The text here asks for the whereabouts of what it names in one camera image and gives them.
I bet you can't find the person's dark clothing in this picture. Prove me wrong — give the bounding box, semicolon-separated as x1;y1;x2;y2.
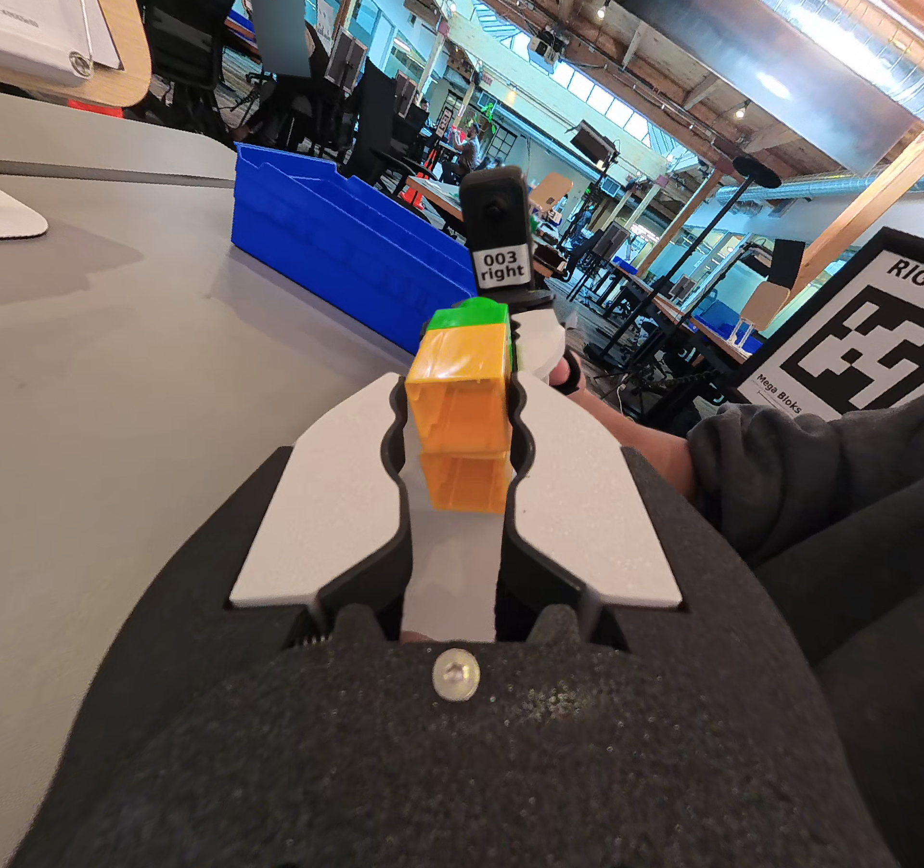
751;478;924;868

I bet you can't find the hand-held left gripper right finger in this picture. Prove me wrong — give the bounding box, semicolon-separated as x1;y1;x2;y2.
498;372;684;641

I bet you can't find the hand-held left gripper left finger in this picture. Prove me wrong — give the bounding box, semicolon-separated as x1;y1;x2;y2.
230;373;414;645

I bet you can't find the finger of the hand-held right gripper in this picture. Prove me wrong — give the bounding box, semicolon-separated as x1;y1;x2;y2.
513;307;569;383

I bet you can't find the framed black white marker sign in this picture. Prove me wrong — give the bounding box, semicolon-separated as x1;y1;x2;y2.
732;227;924;423

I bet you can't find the green two-stud toy block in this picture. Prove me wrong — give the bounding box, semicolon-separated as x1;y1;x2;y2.
429;298;519;374

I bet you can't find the yellow one-stud toy block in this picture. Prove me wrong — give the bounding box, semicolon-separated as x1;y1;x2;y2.
419;449;515;515
404;325;515;453

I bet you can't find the white stand with wooden board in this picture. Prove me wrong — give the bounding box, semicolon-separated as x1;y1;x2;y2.
0;0;153;239

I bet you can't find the black floor lamp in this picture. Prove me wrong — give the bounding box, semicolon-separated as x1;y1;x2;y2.
588;155;783;363

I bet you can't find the blue plastic bin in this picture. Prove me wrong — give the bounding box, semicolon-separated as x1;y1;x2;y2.
231;142;479;356

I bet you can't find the black office chair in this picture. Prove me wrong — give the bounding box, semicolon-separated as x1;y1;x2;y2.
148;0;248;125

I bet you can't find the printed instruction sheet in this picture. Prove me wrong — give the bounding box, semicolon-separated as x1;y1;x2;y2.
0;0;124;87

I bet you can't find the silver air duct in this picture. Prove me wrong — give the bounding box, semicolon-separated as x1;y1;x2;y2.
686;0;924;118

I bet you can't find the person's right hand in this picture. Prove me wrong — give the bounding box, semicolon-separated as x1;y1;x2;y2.
547;359;630;452

